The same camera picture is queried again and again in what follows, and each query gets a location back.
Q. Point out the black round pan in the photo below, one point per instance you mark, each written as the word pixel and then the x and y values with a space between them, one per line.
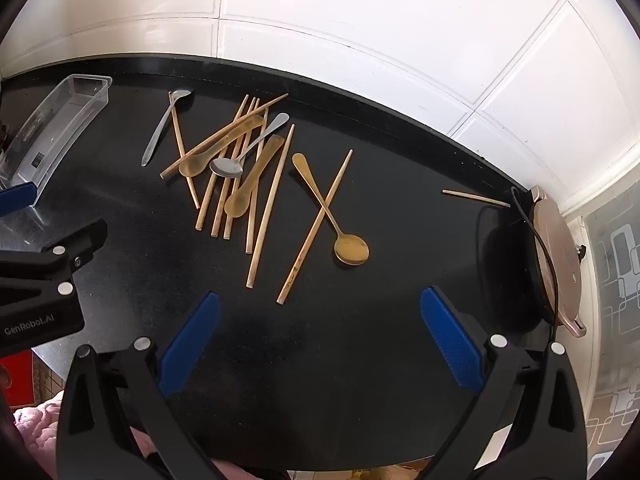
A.
pixel 505 265

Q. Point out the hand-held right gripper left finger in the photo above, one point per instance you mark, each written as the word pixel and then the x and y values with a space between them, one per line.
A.
pixel 190 345

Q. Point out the copper-coloured pan lid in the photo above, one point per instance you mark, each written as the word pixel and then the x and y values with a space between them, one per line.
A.
pixel 557 260

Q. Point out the amber plastic spoon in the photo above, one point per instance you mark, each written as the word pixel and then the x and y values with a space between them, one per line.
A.
pixel 191 166
pixel 237 205

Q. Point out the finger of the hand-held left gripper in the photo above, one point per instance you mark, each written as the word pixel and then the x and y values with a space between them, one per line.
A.
pixel 75 245
pixel 17 195

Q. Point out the red panel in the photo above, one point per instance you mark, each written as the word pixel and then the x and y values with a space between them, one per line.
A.
pixel 15 380

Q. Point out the clear plastic container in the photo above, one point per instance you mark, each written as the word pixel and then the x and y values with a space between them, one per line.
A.
pixel 55 120

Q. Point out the silver metal spoon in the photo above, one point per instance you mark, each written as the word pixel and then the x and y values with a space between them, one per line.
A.
pixel 226 167
pixel 160 132

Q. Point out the pink fluffy clothing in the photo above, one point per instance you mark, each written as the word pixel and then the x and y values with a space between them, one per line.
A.
pixel 35 432

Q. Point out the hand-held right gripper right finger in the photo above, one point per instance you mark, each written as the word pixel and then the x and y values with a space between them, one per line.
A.
pixel 452 345

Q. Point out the pile of wooden chopsticks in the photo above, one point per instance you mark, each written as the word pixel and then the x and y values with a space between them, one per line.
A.
pixel 269 210

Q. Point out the gold metal spoon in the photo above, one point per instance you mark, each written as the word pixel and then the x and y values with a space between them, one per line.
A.
pixel 351 250

